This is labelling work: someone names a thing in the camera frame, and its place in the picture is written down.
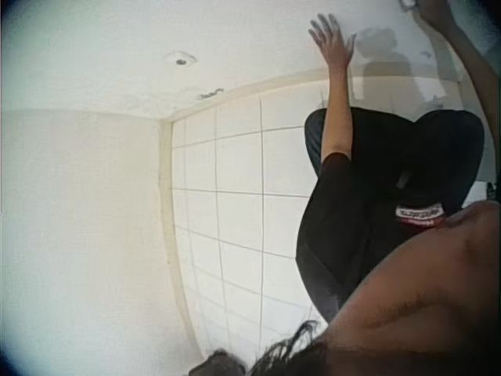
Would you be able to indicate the small white object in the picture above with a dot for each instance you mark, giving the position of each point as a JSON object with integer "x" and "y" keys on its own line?
{"x": 408, "y": 3}

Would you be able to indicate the round wall hole fitting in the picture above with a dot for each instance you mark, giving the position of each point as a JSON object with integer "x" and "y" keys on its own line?
{"x": 180, "y": 60}

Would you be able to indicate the person's right hand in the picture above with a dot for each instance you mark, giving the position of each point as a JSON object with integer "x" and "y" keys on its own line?
{"x": 430, "y": 11}

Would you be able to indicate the person's legs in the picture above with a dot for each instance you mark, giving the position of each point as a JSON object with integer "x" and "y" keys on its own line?
{"x": 422, "y": 156}

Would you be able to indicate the small black object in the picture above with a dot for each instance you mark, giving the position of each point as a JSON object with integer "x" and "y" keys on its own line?
{"x": 489, "y": 190}

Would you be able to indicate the person's left hand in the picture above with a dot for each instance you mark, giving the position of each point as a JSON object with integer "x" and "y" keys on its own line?
{"x": 332, "y": 49}

